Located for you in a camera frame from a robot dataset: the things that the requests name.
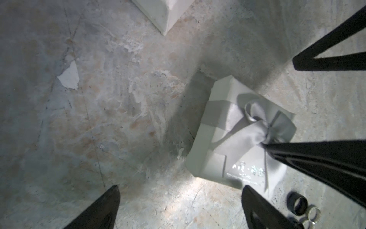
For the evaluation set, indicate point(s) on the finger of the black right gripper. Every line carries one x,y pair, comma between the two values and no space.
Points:
338,164
307,60

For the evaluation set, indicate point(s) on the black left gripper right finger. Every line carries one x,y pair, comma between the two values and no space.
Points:
260,214

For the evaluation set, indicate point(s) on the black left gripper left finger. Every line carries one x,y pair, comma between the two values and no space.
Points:
101,214

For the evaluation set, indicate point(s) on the white gift box bow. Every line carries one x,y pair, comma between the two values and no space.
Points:
229,147

